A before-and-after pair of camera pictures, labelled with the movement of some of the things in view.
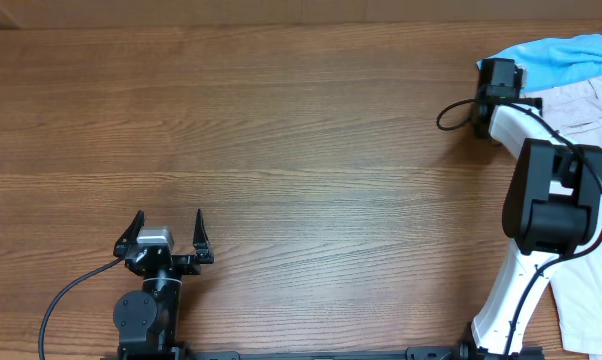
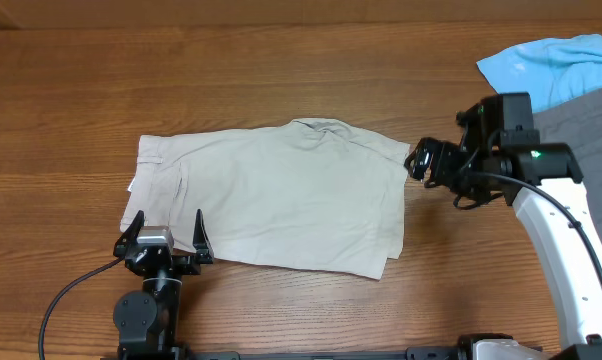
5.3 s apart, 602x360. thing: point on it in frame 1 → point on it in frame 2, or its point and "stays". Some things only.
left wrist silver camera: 159,235 stays
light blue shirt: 554,62 stays
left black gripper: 189,265 stays
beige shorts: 586,288 → 309,195
